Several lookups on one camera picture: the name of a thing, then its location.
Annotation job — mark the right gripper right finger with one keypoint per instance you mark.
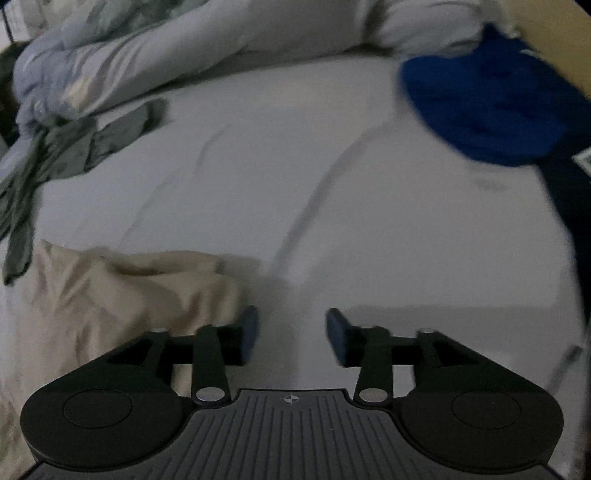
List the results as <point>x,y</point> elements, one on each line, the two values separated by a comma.
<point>367,348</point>

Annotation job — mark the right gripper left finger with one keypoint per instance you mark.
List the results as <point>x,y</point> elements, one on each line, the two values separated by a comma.
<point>214,349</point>

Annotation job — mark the beige t-shirt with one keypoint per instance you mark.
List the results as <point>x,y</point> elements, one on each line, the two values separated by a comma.
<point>74,306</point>

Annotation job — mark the grey-green garment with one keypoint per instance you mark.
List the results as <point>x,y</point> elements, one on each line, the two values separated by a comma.
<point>58,151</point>

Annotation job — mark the black lettered jacket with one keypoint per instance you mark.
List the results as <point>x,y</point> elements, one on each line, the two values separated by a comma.
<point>568,186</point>

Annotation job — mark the royal blue garment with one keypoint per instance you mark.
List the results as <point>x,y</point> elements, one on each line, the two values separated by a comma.
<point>500,104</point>

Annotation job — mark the light blue patterned duvet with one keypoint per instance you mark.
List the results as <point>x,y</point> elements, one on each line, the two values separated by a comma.
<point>50,81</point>

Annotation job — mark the teal green blanket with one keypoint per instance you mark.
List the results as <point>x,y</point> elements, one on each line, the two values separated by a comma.
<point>102,20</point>

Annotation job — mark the wooden headboard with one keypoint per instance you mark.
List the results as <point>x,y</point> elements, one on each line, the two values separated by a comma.
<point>560,32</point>

